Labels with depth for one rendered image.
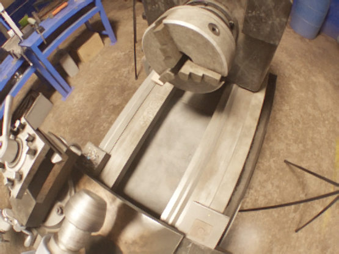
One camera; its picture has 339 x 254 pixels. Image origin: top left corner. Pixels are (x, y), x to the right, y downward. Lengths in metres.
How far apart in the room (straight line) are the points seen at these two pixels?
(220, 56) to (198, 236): 0.48
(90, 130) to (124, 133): 1.19
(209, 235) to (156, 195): 0.28
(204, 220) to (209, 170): 0.17
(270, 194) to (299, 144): 0.59
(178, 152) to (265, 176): 1.01
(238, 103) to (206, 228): 0.48
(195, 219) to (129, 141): 0.36
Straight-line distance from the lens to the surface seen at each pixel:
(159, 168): 0.71
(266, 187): 1.55
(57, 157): 0.45
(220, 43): 0.40
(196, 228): 0.53
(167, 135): 0.74
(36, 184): 0.52
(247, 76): 0.69
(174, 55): 0.42
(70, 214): 0.34
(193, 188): 0.57
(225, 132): 0.63
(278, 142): 1.71
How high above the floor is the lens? 1.40
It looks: 63 degrees down
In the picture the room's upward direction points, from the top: 15 degrees counter-clockwise
